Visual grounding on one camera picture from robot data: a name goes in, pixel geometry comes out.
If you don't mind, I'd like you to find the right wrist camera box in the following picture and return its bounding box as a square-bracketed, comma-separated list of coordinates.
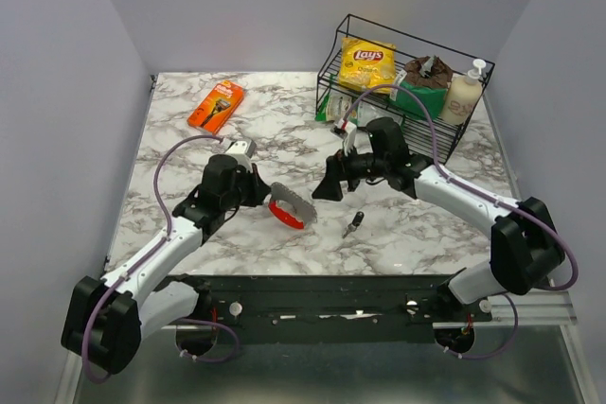
[331, 118, 357, 156]

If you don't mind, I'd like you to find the black wire shelf rack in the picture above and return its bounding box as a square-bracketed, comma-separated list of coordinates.
[315, 14, 494, 163]

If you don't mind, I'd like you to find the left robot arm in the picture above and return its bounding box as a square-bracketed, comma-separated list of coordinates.
[61, 140, 270, 375]

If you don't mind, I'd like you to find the yellow Lays chips bag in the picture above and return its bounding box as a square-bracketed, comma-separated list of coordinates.
[337, 37, 397, 92]

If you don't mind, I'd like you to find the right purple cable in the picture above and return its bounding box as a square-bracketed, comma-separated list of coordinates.
[340, 84, 579, 360]

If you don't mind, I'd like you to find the aluminium rail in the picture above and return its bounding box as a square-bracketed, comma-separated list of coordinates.
[135, 283, 578, 337]

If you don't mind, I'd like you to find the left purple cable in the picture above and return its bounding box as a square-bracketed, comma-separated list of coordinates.
[80, 134, 241, 384]

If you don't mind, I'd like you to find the green white snack bag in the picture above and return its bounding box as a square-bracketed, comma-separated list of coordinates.
[315, 92, 405, 131]

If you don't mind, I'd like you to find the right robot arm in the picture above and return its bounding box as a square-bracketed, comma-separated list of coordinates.
[312, 117, 565, 321]

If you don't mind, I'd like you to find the steel key organizer red handle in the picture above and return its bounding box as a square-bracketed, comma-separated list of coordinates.
[268, 182, 317, 230]

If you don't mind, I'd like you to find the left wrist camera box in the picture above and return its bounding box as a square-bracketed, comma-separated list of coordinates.
[225, 139, 257, 172]

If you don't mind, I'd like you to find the green brown coffee bag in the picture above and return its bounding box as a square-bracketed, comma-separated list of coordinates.
[389, 56, 454, 120]

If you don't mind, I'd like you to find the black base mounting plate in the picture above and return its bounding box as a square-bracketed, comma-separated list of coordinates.
[97, 273, 555, 344]

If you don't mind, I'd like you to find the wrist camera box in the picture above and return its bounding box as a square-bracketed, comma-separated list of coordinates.
[225, 139, 257, 172]
[331, 118, 357, 156]

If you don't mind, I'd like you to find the cream lotion pump bottle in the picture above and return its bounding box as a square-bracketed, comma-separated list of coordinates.
[439, 59, 487, 126]

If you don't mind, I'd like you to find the black key tag with keys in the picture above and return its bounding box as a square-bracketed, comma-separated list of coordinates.
[342, 211, 365, 238]

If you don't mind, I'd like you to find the purple cable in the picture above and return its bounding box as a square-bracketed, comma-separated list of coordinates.
[80, 134, 241, 384]
[340, 84, 579, 360]

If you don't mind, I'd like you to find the orange razor box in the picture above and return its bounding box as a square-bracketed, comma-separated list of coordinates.
[187, 80, 245, 135]

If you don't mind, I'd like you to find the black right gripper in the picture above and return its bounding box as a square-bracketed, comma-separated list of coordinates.
[312, 139, 389, 202]

